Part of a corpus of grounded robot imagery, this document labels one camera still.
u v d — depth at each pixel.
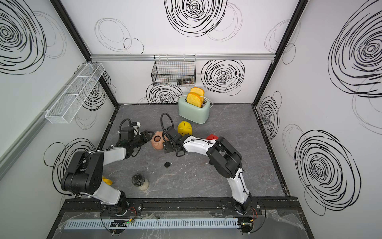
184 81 0.87
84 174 0.46
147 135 0.87
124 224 0.72
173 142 0.72
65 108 0.72
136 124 0.87
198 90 0.98
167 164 0.89
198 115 1.00
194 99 0.96
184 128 0.94
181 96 1.03
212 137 0.89
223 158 0.51
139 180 0.72
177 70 1.44
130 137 0.73
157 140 0.89
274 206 0.74
